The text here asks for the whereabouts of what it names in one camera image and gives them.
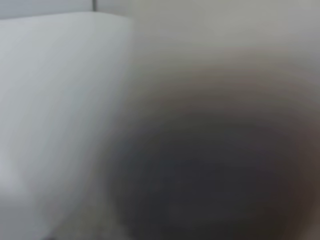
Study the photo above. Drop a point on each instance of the drink bottle with pink label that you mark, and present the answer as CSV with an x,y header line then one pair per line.
x,y
227,149

